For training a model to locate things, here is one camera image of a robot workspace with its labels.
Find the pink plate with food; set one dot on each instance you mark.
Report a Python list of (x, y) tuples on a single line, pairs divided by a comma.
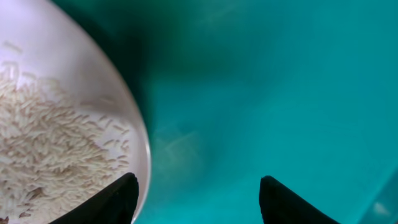
[(43, 30)]

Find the white rice pile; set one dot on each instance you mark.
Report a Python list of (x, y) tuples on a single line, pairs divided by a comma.
[(63, 135)]

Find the teal serving tray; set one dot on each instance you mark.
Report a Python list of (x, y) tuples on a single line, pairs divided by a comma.
[(234, 90)]

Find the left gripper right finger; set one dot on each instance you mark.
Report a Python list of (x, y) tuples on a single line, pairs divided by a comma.
[(280, 205)]

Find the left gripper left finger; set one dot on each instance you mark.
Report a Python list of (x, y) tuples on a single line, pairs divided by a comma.
[(115, 204)]

